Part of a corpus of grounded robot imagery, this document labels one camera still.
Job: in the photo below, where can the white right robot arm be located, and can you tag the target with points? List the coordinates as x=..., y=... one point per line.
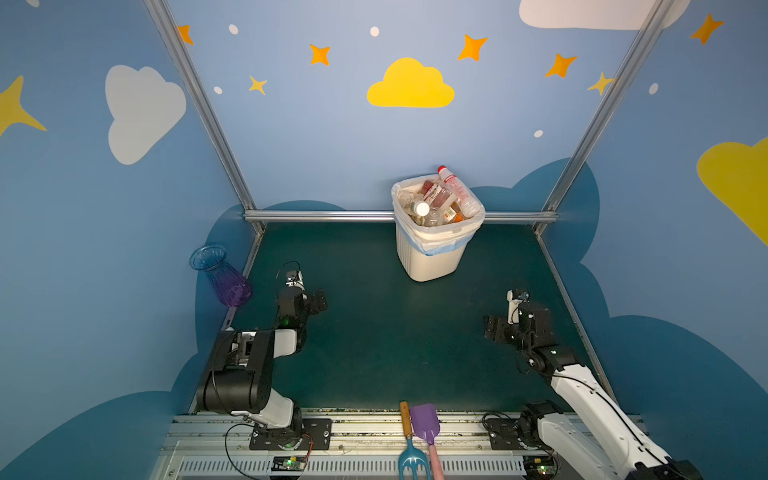
x=617, y=448

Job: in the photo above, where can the aluminium frame left post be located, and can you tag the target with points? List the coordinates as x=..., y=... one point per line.
x=165, y=23

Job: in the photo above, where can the aluminium frame back rail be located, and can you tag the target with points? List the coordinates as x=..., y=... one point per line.
x=324, y=215

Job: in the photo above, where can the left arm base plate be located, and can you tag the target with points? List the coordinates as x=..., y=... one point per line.
x=298, y=436

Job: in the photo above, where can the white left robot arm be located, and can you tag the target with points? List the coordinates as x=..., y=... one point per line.
x=238, y=378

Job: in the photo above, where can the white ribbed trash bin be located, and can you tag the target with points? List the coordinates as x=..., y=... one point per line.
x=423, y=268

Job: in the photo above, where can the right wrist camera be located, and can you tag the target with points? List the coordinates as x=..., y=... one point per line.
x=515, y=298

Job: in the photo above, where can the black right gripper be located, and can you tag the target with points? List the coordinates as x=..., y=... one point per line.
x=501, y=330

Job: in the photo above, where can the blue toy garden fork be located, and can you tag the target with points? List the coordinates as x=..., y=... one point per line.
x=411, y=459

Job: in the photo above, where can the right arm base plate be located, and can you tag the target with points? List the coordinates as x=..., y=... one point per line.
x=504, y=435

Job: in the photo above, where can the purple toy shovel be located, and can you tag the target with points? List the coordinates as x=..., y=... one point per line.
x=425, y=423

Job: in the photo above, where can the green circuit board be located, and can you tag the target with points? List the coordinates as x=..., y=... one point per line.
x=289, y=464
x=540, y=468

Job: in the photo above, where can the white bottle red label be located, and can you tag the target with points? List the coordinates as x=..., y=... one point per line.
x=467, y=201

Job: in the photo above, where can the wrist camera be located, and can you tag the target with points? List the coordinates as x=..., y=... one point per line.
x=515, y=298
x=294, y=279

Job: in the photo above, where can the purple plastic vase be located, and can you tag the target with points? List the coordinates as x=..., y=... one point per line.
x=231, y=287

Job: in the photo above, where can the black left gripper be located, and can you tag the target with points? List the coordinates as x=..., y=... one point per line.
x=309, y=302

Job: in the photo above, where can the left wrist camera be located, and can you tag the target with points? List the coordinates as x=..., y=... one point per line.
x=294, y=279

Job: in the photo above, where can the right green circuit board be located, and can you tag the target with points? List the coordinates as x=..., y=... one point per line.
x=540, y=468

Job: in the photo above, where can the gold red label tea bottle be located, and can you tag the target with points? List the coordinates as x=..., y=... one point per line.
x=437, y=195

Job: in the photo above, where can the clear bottle white orange label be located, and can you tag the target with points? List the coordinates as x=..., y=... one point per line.
x=417, y=209

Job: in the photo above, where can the left green circuit board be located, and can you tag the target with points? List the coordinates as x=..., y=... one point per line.
x=289, y=464

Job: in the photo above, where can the aluminium frame right post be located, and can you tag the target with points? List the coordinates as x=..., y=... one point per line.
x=630, y=66

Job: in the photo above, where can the aluminium frame post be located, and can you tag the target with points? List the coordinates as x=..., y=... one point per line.
x=165, y=23
x=630, y=66

